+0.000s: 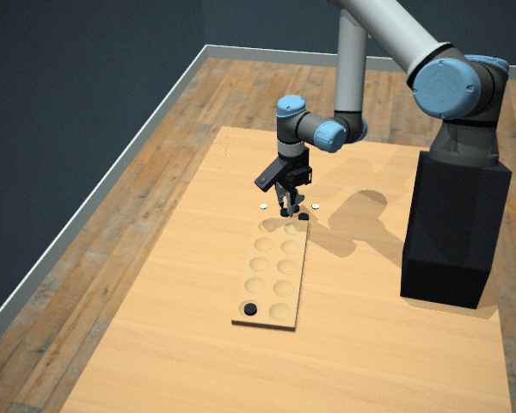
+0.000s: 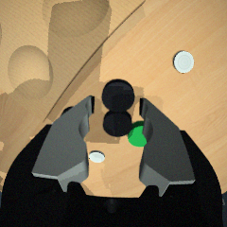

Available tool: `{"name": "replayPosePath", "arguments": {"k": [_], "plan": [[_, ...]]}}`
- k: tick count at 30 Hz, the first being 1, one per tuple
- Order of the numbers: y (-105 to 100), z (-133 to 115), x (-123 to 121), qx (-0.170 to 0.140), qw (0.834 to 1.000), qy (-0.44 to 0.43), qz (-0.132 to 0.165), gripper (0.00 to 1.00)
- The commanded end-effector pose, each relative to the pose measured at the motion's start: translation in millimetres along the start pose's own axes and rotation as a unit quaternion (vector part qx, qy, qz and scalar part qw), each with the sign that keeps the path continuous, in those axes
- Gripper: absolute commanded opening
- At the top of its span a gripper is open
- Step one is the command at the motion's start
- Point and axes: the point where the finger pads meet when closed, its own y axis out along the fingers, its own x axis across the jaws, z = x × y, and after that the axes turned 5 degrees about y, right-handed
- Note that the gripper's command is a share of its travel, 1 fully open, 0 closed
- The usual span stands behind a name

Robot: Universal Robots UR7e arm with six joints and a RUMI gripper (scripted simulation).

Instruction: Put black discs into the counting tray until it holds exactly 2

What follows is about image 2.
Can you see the green disc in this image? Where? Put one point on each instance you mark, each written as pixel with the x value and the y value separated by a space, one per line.
pixel 135 136

